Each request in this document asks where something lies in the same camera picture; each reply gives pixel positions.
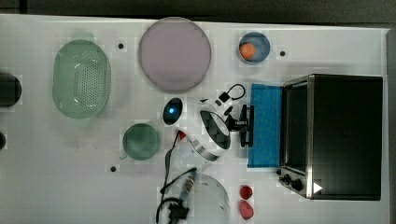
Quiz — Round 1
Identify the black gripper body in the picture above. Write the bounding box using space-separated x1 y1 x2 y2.
225 105 254 147

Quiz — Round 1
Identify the blue oven door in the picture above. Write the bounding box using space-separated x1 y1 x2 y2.
247 84 282 168

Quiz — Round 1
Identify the black toaster oven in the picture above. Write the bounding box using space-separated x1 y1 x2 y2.
277 74 383 201

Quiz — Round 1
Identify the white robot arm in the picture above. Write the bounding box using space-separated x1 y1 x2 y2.
155 97 254 224

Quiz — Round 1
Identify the red ketchup bottle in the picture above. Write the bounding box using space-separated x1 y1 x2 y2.
177 131 186 140

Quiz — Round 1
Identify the dark red toy fruit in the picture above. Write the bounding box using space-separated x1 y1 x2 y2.
239 185 253 200

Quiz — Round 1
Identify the orange ball in cup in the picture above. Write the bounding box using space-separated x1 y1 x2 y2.
239 43 256 60

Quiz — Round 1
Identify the blue cup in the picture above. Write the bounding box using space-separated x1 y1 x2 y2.
238 32 271 63

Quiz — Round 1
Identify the lilac round plate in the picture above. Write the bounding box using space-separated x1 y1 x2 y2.
138 17 211 92

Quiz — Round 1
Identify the green mug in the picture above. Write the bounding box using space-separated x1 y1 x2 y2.
120 123 161 161

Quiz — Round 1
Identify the green perforated colander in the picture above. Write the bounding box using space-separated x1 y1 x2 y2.
52 33 111 119

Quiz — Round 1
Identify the large black pan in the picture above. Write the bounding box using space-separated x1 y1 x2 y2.
0 74 22 107

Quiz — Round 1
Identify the small black pot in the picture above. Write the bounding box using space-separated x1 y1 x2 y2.
0 133 7 150

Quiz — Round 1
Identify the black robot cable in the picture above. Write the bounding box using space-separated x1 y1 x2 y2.
155 83 247 224

